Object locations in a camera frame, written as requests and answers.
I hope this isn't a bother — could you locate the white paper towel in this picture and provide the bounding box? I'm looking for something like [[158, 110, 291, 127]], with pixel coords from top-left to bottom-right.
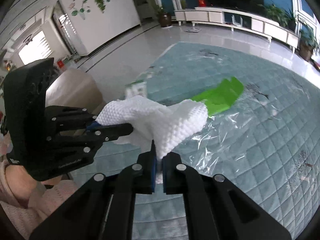
[[96, 95, 208, 160]]

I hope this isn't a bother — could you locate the cream leather sofa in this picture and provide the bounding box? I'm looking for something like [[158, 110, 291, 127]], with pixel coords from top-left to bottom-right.
[[46, 69, 106, 114]]

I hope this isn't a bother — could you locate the clear plastic film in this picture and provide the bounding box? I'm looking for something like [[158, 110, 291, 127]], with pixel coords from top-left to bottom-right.
[[173, 109, 256, 178]]

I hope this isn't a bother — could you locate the green white box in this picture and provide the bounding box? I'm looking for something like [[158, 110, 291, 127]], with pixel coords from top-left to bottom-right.
[[125, 80, 148, 99]]

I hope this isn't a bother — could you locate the green paper bag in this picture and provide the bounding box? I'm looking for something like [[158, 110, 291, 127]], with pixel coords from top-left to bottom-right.
[[191, 76, 244, 116]]

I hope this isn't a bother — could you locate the brown ceramic plant pot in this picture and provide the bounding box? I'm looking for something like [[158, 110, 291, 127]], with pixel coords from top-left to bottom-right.
[[157, 6, 172, 28]]

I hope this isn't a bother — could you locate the potted plant right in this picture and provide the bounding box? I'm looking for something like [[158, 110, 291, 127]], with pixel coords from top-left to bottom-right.
[[299, 21, 319, 62]]

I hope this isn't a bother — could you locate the white tv cabinet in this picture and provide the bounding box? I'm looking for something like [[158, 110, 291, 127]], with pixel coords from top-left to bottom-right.
[[175, 7, 299, 51]]

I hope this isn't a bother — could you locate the lotus wall sticker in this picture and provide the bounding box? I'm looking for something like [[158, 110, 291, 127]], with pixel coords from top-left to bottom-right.
[[68, 0, 91, 20]]

